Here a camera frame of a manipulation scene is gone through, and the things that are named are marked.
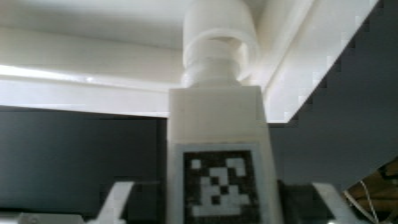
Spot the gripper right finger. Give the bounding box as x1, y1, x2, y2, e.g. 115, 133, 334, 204
312, 183, 368, 224

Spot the white square tabletop panel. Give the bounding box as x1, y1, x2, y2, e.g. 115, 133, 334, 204
0, 0, 380, 123

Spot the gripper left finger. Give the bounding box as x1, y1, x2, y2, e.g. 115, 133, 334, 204
87, 181, 135, 224

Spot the white leg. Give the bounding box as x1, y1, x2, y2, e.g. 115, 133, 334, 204
165, 56, 286, 224

